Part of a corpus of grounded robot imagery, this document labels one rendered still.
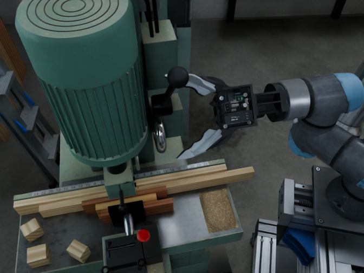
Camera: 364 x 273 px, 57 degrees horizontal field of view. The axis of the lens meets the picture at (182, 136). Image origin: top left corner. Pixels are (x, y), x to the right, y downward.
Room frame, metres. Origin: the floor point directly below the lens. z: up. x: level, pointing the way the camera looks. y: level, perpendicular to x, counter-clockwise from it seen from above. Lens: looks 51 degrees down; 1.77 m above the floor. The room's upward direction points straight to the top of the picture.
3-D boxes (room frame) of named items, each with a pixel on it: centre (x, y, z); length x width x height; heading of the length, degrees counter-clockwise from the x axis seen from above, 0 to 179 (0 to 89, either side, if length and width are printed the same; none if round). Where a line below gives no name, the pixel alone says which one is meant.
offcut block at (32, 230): (0.37, 0.40, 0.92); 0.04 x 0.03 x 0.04; 128
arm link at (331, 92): (0.45, -0.27, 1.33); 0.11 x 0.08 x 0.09; 101
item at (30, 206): (0.49, 0.16, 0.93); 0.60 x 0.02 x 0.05; 102
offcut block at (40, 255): (0.30, 0.36, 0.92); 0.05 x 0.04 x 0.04; 106
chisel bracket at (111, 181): (0.49, 0.16, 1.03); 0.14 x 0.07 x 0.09; 12
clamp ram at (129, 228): (0.37, 0.14, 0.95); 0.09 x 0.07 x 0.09; 102
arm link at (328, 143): (0.44, -0.28, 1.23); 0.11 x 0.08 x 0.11; 42
